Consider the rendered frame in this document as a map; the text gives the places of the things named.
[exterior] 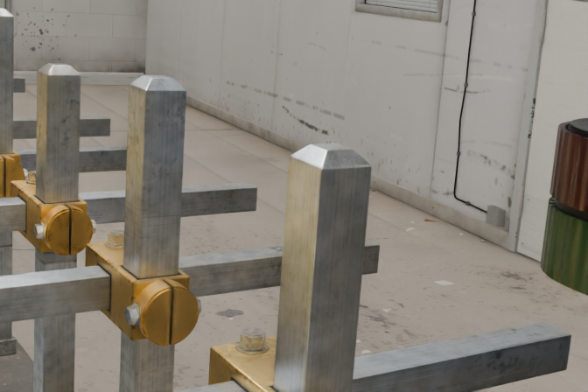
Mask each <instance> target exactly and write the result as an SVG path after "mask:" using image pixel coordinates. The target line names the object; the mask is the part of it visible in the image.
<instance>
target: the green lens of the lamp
mask: <svg viewBox="0 0 588 392"><path fill-rule="evenodd" d="M541 269H542V271H543V272H544V273H545V274H546V275H547V276H548V277H550V278H551V279H553V280H555V281H556V282H558V283H560V284H562V285H564V286H566V287H568V288H571V289H573V290H575V291H579V292H582V293H584V294H587V295H588V220H584V219H581V218H578V217H576V216H574V215H572V214H569V213H566V212H565V211H564V210H562V209H560V208H559V207H558V206H557V205H556V203H555V199H554V198H553V197H550V198H549V203H548V210H547V216H546V223H545V230H544V237H543V244H542V257H541Z"/></svg>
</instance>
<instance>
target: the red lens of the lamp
mask: <svg viewBox="0 0 588 392"><path fill-rule="evenodd" d="M568 123H570V122H563V123H560V124H559V125H558V129H557V136H556V148H555V156H554V163H553V170H552V176H551V183H550V190H549V192H550V195H551V196H552V197H553V198H554V199H555V200H558V201H559V202H561V203H563V204H565V205H567V206H569V207H573V208H576V209H578V210H581V211H584V212H587V213H588V137H586V136H582V135H578V133H572V131H571V130H570V131H568V129H567V128H568V126H569V124H568ZM566 124H567V125H566ZM566 126H567V127H566Z"/></svg>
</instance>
